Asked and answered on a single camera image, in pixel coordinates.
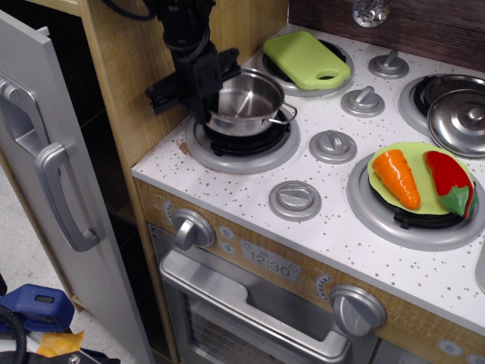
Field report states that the oven dial knob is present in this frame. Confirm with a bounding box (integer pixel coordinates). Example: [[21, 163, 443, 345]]
[[172, 208, 216, 251], [330, 284, 387, 337]]

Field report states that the silver fridge door handle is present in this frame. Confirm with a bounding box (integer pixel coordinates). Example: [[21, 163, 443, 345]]
[[35, 142, 99, 253]]

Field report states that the green plastic cutting board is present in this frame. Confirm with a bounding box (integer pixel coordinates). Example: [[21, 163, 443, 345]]
[[263, 31, 352, 90]]

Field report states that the back right stove burner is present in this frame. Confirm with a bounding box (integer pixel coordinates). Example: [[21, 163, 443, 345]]
[[398, 74, 445, 137]]

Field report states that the silver stovetop knob back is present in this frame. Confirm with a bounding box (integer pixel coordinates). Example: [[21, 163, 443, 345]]
[[368, 50, 410, 80]]

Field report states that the oven clock display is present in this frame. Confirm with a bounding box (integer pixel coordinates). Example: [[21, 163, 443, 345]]
[[240, 240, 302, 282]]

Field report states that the small steel pot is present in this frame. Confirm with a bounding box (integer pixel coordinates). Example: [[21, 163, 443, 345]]
[[206, 68, 297, 137]]

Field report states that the silver stovetop knob upper middle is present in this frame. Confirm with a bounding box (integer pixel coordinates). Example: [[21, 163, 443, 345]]
[[340, 86, 385, 118]]

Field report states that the silver stovetop knob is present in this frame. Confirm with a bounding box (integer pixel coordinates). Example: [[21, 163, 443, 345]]
[[340, 86, 385, 118], [368, 50, 410, 80], [308, 130, 357, 165], [268, 180, 322, 222]]

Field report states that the red toy chili pepper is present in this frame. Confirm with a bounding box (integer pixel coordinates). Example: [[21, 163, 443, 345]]
[[423, 151, 475, 218]]

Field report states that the front right stove burner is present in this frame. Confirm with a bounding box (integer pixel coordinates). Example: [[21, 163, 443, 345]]
[[346, 155, 484, 252]]

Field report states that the black braided cable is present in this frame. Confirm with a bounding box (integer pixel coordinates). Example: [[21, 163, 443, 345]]
[[0, 303, 27, 364]]

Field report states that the light green plate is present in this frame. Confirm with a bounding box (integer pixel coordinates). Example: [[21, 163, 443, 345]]
[[368, 142, 478, 216]]

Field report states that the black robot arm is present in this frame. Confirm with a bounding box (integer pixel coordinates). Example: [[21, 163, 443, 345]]
[[145, 1, 240, 124]]

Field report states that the silver stovetop knob lower middle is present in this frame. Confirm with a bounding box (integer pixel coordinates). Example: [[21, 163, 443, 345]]
[[308, 130, 357, 165]]

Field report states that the blue clamp tool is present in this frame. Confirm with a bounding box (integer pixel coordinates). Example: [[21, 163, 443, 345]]
[[1, 284, 75, 332]]

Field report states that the front left stove burner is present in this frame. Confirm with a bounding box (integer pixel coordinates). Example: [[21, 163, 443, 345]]
[[185, 118, 300, 174]]

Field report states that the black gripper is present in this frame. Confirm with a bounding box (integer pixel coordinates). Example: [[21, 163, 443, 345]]
[[145, 48, 240, 124]]

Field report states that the steel pot lid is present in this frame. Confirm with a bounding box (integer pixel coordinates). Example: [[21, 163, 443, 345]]
[[427, 89, 484, 159]]

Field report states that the yellow tape piece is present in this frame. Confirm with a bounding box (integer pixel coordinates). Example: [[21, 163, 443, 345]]
[[36, 331, 85, 358]]

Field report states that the orange toy carrot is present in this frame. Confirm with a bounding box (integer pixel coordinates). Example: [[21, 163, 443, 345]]
[[371, 149, 421, 210]]

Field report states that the grey fridge door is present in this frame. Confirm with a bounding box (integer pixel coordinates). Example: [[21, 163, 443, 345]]
[[1, 13, 154, 363]]

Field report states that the chrome faucet tip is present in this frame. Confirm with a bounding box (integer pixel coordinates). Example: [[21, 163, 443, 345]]
[[352, 0, 390, 28]]

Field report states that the back left stove burner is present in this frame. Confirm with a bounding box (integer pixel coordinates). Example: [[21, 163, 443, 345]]
[[252, 31, 354, 97]]

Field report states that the steel pan on back burner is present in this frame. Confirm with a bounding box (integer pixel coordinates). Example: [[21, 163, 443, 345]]
[[424, 74, 484, 107]]

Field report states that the left oven dial knob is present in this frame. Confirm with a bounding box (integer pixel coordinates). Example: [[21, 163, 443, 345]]
[[172, 208, 216, 251]]

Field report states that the right oven dial knob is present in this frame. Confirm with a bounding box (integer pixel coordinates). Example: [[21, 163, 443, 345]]
[[330, 284, 387, 337]]

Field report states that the stove burner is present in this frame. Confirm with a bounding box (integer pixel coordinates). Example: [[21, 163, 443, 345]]
[[185, 118, 300, 174], [398, 74, 445, 137], [346, 155, 484, 252], [252, 31, 354, 97]]

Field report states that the silver stovetop knob front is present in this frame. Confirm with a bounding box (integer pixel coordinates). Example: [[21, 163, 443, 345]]
[[268, 180, 322, 222]]

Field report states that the silver oven door handle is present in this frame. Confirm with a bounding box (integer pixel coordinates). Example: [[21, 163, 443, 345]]
[[160, 251, 352, 363]]

